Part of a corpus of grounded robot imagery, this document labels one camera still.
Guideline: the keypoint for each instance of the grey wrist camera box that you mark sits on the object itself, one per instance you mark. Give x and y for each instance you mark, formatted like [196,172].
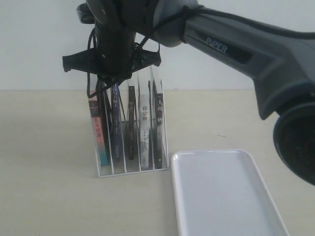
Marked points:
[84,14]

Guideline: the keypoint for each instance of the black brown book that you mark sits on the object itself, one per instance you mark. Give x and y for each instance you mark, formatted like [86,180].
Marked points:
[131,108]

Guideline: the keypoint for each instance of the white rectangular tray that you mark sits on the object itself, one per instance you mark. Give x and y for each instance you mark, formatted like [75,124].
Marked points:
[222,193]

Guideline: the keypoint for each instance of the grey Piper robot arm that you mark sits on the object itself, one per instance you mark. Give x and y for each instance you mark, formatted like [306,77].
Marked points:
[280,62]

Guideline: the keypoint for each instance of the pink and teal book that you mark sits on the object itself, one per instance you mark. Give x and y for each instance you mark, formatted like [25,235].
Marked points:
[98,122]

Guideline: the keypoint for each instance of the white wire book rack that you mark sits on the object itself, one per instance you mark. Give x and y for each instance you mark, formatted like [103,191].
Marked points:
[126,166]

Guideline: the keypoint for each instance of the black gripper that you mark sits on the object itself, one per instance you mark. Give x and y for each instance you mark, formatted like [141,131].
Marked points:
[115,54]

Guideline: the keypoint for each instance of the dark blue moon book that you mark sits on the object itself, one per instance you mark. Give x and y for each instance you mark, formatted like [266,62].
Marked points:
[115,112]

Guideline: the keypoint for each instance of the grey white book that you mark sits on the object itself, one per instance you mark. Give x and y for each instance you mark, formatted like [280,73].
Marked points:
[144,118]

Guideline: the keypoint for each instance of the black book white characters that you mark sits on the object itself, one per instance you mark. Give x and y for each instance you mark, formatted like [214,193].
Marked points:
[158,112]

